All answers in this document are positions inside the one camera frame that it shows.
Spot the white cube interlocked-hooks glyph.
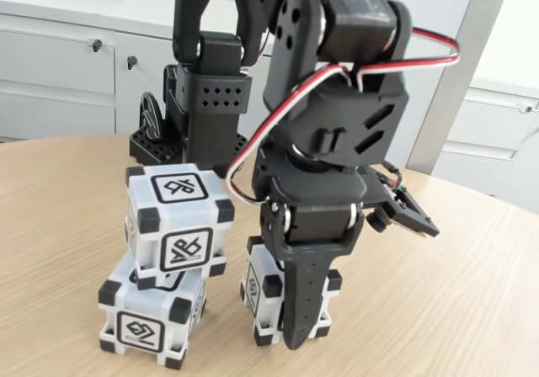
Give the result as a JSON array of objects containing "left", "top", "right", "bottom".
[{"left": 239, "top": 236, "right": 343, "bottom": 347}]

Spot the white cube crossed-lines glyph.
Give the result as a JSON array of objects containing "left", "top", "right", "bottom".
[{"left": 125, "top": 162, "right": 236, "bottom": 290}]

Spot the white cube diamond glyph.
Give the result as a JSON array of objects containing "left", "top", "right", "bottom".
[{"left": 98, "top": 250, "right": 208, "bottom": 370}]

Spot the camera wire bundle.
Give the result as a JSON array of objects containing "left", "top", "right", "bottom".
[{"left": 381, "top": 164, "right": 408, "bottom": 193}]

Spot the red white servo cable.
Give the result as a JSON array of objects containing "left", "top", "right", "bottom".
[
  {"left": 355, "top": 26, "right": 462, "bottom": 88},
  {"left": 225, "top": 63, "right": 359, "bottom": 204}
]

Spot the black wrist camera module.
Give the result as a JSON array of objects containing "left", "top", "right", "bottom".
[{"left": 366, "top": 185, "right": 441, "bottom": 240}]

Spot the silver metal post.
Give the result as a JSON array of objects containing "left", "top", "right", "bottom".
[{"left": 403, "top": 0, "right": 518, "bottom": 177}]

